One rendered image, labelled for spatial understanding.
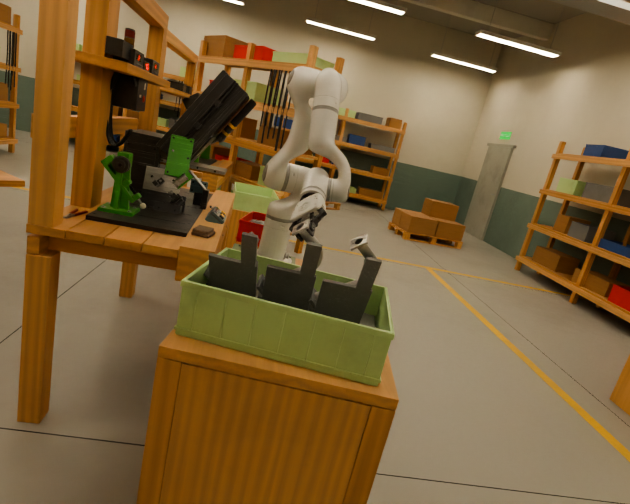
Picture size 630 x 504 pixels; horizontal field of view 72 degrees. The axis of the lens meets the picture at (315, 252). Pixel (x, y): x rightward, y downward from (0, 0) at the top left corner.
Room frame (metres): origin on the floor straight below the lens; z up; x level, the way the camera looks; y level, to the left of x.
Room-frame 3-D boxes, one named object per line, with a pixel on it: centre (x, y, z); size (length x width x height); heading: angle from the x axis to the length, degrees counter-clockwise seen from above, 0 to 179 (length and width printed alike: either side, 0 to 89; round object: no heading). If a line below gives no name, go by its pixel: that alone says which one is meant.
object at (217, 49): (5.77, 1.20, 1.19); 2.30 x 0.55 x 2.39; 49
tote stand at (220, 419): (1.33, 0.02, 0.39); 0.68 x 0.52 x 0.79; 90
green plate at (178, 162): (2.27, 0.79, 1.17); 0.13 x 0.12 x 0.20; 10
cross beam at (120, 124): (2.26, 1.23, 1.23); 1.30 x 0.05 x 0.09; 10
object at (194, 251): (2.38, 0.59, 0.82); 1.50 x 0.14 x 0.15; 10
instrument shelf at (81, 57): (2.28, 1.13, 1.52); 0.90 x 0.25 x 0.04; 10
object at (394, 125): (11.06, 0.12, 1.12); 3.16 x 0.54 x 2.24; 98
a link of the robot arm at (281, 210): (1.84, 0.15, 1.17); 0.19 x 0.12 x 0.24; 108
